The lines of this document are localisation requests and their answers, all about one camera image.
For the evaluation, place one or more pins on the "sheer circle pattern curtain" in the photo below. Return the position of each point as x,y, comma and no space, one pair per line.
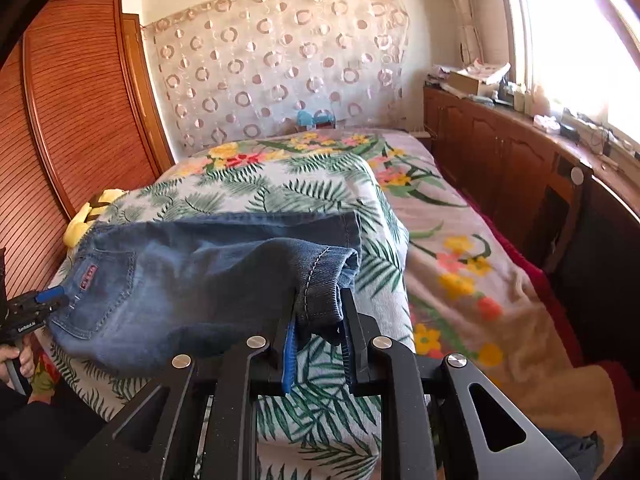
236,70

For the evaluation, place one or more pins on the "wooden sideboard cabinet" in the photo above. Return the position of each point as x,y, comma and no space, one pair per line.
563,212

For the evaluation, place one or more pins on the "cardboard box on cabinet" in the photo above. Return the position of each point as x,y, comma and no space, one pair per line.
478,79

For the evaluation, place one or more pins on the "window with wooden frame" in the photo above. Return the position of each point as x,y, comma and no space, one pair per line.
583,54

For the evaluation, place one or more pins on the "wooden louvered wardrobe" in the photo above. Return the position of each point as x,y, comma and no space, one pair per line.
77,118

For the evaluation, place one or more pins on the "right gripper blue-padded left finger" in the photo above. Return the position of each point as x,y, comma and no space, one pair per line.
197,419

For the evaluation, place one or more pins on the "yellow Pikachu plush toy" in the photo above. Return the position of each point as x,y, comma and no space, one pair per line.
87,214

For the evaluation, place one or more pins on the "floral pink bed cover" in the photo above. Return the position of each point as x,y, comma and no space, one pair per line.
435,276

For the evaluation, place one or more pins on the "palm leaf print blanket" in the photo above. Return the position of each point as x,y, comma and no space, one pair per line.
203,259

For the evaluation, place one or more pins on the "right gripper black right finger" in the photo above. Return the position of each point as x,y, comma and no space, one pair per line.
442,418

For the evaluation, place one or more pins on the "pink bottle on sill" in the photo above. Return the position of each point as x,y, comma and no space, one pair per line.
540,103

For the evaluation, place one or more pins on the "blue denim jeans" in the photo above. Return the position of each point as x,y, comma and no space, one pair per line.
141,293

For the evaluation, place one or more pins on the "tied-back window drape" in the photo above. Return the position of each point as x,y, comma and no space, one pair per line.
470,44

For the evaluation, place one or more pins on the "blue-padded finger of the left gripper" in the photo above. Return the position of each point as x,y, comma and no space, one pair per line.
50,293

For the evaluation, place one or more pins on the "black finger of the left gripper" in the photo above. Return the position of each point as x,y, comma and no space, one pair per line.
37,307

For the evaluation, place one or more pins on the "blue toy on headboard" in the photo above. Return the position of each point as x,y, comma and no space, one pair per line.
321,119

